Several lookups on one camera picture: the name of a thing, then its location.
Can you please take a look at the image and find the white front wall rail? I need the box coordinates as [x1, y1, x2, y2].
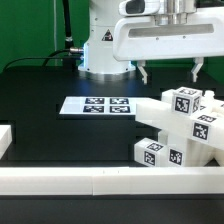
[0, 167, 224, 196]

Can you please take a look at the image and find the white chair back frame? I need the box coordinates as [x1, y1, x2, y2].
[135, 90, 224, 150]

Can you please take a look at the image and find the white marker base plate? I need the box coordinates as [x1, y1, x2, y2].
[59, 96, 146, 115]

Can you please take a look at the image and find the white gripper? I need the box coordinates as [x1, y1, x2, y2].
[113, 0, 224, 84]

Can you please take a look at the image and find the white chair seat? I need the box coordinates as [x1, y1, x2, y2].
[158, 130, 224, 167]

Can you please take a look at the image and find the black cable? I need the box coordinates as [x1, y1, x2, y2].
[1, 47, 84, 73]

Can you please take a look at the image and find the white marker cube front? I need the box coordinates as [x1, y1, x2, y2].
[172, 87, 202, 116]

